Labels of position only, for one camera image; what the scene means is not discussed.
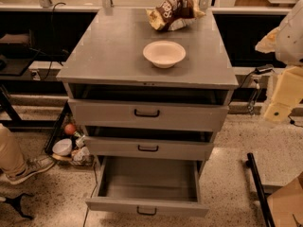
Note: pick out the black metal bar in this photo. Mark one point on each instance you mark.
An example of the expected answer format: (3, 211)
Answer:
(266, 212)

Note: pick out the grey middle drawer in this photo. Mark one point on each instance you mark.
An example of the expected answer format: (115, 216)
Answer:
(141, 148)

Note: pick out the white bowl in basket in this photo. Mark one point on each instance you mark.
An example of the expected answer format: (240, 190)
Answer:
(63, 147)

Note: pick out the grey drawer cabinet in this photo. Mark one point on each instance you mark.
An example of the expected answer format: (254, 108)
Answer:
(108, 64)

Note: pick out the person leg in khaki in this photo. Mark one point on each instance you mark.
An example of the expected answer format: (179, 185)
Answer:
(12, 160)

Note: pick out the grey top drawer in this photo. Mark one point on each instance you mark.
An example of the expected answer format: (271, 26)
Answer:
(146, 115)

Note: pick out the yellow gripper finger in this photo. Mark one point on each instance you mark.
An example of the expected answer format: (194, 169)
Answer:
(276, 112)

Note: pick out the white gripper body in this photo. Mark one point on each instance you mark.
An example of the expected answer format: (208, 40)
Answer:
(291, 40)

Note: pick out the white bowl on cabinet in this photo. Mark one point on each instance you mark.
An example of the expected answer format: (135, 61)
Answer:
(164, 54)

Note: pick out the black power adapter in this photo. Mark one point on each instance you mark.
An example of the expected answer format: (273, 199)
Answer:
(264, 69)

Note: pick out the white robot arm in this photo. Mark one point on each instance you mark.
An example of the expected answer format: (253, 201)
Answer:
(286, 41)

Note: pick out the brown chip bag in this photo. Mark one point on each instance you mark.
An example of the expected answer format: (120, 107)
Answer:
(172, 15)

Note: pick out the grey drawer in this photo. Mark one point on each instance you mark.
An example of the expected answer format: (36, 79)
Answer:
(141, 148)
(148, 187)
(146, 115)

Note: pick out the black wire basket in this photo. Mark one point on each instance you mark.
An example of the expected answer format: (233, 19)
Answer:
(59, 134)

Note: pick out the grey bottom drawer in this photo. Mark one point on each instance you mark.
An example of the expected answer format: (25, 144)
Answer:
(148, 187)

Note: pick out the black stand foot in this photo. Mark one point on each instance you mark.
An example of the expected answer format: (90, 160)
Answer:
(15, 203)

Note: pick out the crumpled white wrapper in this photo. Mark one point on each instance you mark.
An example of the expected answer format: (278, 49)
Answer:
(81, 156)

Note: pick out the red apple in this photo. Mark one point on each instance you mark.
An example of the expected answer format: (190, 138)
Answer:
(70, 129)

